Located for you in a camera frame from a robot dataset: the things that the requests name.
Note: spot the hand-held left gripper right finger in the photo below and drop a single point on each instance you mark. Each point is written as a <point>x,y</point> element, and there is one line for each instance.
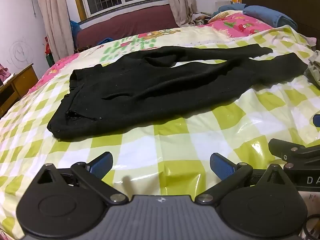
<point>221,165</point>

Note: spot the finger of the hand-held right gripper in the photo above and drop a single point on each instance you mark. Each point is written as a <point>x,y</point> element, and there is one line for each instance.
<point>317,121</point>
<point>287,150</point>

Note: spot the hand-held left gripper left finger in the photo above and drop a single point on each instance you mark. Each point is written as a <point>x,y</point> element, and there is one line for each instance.
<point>101,165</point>

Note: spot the black pants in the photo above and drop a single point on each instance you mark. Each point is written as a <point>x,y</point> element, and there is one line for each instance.
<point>155,87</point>

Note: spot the grey crumpled cloth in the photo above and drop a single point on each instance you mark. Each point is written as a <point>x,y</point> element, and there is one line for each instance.
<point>314,72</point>

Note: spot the wooden desk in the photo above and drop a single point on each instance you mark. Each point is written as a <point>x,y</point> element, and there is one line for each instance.
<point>20,85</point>

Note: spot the blue pillow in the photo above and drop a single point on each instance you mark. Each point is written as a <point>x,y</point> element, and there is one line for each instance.
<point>267,15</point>

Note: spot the small blue cloth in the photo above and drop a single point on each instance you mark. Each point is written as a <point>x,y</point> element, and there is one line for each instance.
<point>106,41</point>

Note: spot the red and green bag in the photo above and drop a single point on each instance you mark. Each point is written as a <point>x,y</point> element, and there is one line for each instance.
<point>48,52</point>

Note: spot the blue plastic bag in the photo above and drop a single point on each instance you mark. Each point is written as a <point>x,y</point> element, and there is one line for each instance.
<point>75,30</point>

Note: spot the blue folded cloth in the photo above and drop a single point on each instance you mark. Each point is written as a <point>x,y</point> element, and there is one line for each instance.
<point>228,9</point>

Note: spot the bedside clutter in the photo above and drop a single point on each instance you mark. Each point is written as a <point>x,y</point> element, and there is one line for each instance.
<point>201,18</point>

